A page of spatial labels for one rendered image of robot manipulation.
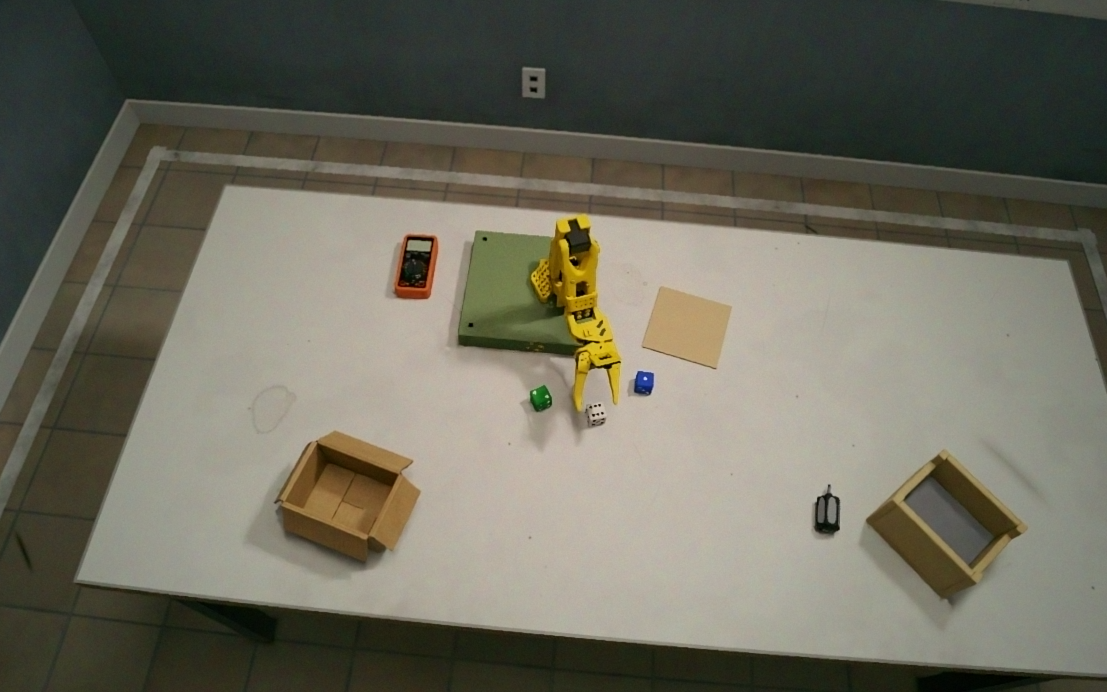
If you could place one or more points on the blue die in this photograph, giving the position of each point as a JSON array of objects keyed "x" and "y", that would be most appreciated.
[{"x": 644, "y": 382}]

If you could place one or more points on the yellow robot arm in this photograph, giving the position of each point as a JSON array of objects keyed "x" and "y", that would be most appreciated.
[{"x": 563, "y": 271}]

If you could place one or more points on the orange digital multimeter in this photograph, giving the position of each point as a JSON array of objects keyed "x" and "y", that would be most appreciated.
[{"x": 416, "y": 268}]

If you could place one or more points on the tan flat mat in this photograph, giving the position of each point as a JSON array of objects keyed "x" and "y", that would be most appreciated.
[{"x": 688, "y": 327}]

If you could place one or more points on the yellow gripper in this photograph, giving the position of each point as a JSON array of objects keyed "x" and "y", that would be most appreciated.
[{"x": 585, "y": 361}]

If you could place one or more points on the green die with white pips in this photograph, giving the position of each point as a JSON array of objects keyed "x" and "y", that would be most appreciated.
[{"x": 540, "y": 398}]

